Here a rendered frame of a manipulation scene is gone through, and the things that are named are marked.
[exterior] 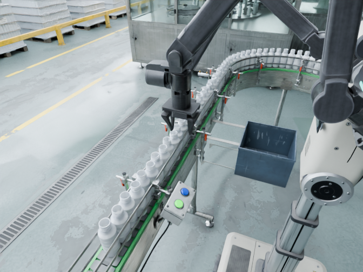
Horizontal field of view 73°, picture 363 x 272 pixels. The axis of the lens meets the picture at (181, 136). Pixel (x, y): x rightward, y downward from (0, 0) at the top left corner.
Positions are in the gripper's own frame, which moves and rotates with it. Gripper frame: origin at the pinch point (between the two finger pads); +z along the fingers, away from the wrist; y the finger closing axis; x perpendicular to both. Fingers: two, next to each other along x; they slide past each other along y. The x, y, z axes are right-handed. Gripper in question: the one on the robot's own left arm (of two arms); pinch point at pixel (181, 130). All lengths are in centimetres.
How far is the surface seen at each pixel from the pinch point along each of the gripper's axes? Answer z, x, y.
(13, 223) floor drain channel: 139, 0, -156
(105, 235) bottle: 26.7, -28.0, -14.7
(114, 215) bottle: 24.4, -21.9, -15.0
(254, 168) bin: 58, 55, 24
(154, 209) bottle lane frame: 39.9, -4.7, -10.4
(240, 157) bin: 52, 55, 15
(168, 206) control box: 27.8, -9.7, -1.0
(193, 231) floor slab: 140, 52, -11
